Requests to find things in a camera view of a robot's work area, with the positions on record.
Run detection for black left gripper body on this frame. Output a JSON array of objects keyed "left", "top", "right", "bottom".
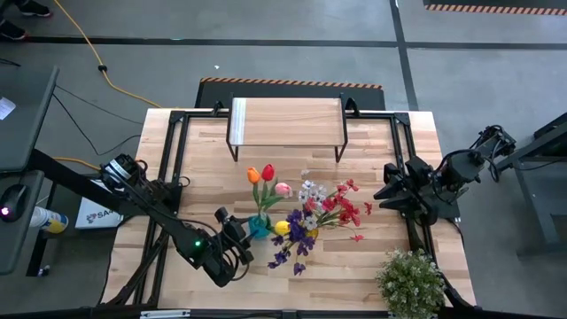
[{"left": 214, "top": 206, "right": 256, "bottom": 267}]

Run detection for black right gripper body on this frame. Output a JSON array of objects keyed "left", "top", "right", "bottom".
[{"left": 383, "top": 154, "right": 440, "bottom": 226}]

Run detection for teal glass vase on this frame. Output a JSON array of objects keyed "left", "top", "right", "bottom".
[{"left": 246, "top": 213, "right": 272, "bottom": 239}]

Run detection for yellow artificial tulip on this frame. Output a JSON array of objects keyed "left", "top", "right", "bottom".
[{"left": 268, "top": 220, "right": 291, "bottom": 237}]

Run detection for purple artificial flower bunch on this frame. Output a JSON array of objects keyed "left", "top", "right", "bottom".
[{"left": 267, "top": 208, "right": 317, "bottom": 276}]

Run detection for orange artificial tulip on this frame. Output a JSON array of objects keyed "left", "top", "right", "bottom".
[{"left": 246, "top": 167, "right": 267, "bottom": 222}]

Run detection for pink artificial tulip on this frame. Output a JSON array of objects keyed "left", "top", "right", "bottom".
[{"left": 263, "top": 181, "right": 294, "bottom": 218}]

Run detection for red artificial flower bunch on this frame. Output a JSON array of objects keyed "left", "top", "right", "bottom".
[{"left": 305, "top": 178, "right": 374, "bottom": 244}]

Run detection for red artificial tulip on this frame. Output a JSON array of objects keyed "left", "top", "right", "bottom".
[{"left": 260, "top": 163, "right": 276, "bottom": 221}]

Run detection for white artificial flower bunch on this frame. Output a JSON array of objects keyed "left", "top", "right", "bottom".
[{"left": 297, "top": 169, "right": 330, "bottom": 232}]

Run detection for wooden shelf black metal legs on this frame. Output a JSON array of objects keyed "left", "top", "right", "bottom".
[{"left": 224, "top": 93, "right": 350, "bottom": 164}]

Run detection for green bush with white blossoms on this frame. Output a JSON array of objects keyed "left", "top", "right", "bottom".
[{"left": 376, "top": 249, "right": 447, "bottom": 319}]

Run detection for silver metal bar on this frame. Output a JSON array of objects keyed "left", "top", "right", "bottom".
[{"left": 140, "top": 309, "right": 191, "bottom": 319}]

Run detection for grey metal table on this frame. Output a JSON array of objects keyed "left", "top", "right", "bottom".
[{"left": 488, "top": 113, "right": 567, "bottom": 258}]

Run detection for black mat with hazard stripe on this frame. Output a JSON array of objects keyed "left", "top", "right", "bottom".
[
  {"left": 423, "top": 0, "right": 567, "bottom": 17},
  {"left": 194, "top": 77, "right": 386, "bottom": 112}
]

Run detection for white printed box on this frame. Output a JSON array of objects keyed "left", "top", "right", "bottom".
[{"left": 74, "top": 194, "right": 123, "bottom": 230}]

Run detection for black desk support beam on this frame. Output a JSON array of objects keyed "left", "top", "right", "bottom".
[{"left": 26, "top": 149, "right": 120, "bottom": 214}]

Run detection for white and yellow spray can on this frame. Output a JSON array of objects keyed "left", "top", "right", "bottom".
[{"left": 28, "top": 206, "right": 70, "bottom": 235}]

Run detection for black mouse tray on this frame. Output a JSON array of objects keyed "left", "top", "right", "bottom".
[{"left": 0, "top": 170, "right": 45, "bottom": 276}]

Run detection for black computer mouse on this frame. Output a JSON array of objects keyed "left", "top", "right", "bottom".
[{"left": 0, "top": 183, "right": 29, "bottom": 222}]

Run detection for grey desk top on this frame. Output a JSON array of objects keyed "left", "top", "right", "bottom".
[{"left": 0, "top": 66, "right": 60, "bottom": 174}]

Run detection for white paper sheet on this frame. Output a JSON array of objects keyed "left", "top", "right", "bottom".
[{"left": 0, "top": 96, "right": 18, "bottom": 121}]

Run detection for person's shoe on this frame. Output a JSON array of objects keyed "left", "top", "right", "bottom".
[
  {"left": 0, "top": 17, "right": 30, "bottom": 41},
  {"left": 17, "top": 0, "right": 53, "bottom": 19}
]

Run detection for thin black floor cable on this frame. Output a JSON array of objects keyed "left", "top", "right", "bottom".
[
  {"left": 51, "top": 93, "right": 143, "bottom": 158},
  {"left": 55, "top": 85, "right": 144, "bottom": 127}
]

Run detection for yellow floor cable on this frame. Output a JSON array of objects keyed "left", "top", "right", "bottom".
[{"left": 52, "top": 0, "right": 163, "bottom": 173}]

